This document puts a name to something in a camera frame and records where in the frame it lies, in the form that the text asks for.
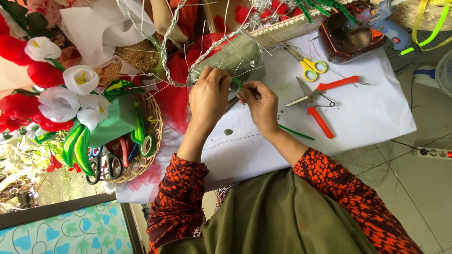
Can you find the large white paper sheet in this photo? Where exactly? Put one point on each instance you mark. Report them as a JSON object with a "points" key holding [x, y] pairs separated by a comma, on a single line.
{"points": [[356, 120]]}

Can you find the white fan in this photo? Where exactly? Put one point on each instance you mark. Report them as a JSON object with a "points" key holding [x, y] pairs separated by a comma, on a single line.
{"points": [[445, 72]]}

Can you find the brown glossy ashtray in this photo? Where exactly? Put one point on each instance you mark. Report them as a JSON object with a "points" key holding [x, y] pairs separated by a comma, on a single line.
{"points": [[348, 35]]}

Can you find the round woven tool basket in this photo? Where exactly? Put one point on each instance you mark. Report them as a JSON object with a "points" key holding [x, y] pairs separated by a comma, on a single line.
{"points": [[155, 123]]}

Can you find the short green pipe cleaner piece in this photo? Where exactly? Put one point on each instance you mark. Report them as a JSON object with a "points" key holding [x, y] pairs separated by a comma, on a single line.
{"points": [[237, 83]]}

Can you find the person's olive green shawl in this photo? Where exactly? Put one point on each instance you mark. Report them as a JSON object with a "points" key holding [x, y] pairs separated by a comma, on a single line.
{"points": [[268, 218]]}

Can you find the white power strip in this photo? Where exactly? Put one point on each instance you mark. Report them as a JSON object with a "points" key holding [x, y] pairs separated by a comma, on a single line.
{"points": [[436, 153]]}

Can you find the green foam sheet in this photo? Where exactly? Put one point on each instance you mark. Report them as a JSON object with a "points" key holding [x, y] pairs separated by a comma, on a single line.
{"points": [[118, 121]]}

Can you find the long green pipe cleaner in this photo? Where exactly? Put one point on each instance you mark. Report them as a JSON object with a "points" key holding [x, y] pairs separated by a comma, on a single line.
{"points": [[296, 132]]}

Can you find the pale wicker basket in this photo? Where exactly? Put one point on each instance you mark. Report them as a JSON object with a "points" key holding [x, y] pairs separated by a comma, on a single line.
{"points": [[406, 14]]}

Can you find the blue heart-patterned mattress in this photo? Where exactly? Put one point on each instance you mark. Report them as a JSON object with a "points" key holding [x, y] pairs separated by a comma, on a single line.
{"points": [[67, 231]]}

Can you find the person's left hand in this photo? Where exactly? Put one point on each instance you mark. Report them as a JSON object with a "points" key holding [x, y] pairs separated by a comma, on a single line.
{"points": [[206, 100]]}

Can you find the green floral tape roll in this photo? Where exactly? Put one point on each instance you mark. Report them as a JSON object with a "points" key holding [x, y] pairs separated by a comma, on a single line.
{"points": [[147, 146]]}

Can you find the white and blue appliance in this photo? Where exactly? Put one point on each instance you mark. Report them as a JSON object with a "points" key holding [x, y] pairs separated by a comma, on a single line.
{"points": [[425, 76]]}

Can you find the neon yellow ribbon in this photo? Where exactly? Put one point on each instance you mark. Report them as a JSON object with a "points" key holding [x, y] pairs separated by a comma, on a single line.
{"points": [[432, 33]]}

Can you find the green foam crumb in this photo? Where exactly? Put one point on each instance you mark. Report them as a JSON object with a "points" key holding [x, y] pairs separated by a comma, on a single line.
{"points": [[228, 132]]}

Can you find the white tulle fabric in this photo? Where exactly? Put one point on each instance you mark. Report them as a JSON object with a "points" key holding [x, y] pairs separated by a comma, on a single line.
{"points": [[106, 31]]}

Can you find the tan burlap mesh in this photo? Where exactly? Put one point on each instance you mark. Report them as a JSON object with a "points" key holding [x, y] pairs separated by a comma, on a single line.
{"points": [[139, 56]]}

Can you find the blue hot glue gun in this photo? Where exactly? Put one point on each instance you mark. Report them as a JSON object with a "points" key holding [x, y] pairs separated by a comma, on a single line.
{"points": [[386, 24]]}

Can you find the red tulle fabric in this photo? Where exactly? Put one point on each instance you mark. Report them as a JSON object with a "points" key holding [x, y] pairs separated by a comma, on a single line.
{"points": [[174, 95]]}

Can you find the person's right hand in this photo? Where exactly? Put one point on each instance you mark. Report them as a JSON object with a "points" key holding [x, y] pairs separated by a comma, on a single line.
{"points": [[263, 107]]}

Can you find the red and white flower bouquet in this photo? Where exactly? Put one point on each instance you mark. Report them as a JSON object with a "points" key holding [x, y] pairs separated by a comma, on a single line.
{"points": [[56, 102]]}

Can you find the plastic-wrapped green floral foam block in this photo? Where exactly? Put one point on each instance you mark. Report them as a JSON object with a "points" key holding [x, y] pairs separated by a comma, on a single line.
{"points": [[237, 56]]}

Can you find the lace-trimmed box of decorations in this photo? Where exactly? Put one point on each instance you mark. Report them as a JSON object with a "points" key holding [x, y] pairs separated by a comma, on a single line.
{"points": [[282, 26]]}

